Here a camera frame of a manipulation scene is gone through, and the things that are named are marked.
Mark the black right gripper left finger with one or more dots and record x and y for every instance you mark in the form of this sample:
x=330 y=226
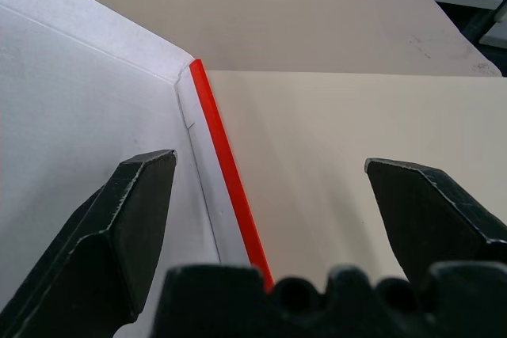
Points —
x=99 y=243

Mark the white cardboard box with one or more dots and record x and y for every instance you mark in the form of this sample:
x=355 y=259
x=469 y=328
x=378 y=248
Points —
x=79 y=128

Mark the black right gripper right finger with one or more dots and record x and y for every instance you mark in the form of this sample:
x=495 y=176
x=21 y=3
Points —
x=431 y=219

